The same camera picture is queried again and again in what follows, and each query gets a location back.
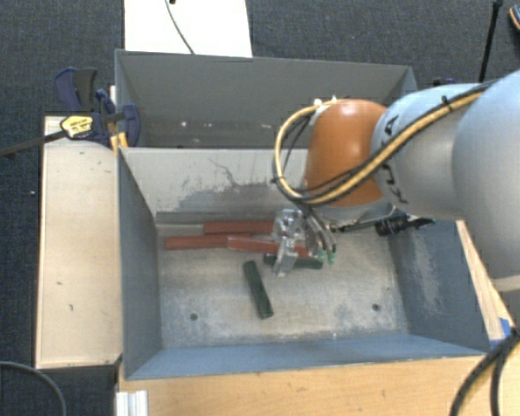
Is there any dark green flat block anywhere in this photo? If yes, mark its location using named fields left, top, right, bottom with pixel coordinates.
left=242, top=259, right=275, bottom=321

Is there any red-brown flat block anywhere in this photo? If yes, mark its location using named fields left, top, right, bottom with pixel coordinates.
left=203, top=219, right=275, bottom=236
left=164, top=234, right=244, bottom=252
left=225, top=235, right=309, bottom=259

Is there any grey metal bin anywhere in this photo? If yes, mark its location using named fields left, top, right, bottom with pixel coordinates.
left=114, top=49, right=491, bottom=382

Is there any pale wood flat board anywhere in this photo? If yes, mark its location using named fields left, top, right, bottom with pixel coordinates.
left=34, top=114, right=125, bottom=370

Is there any black cylinder on white bracket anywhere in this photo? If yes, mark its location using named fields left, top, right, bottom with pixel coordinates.
left=330, top=204, right=435, bottom=237

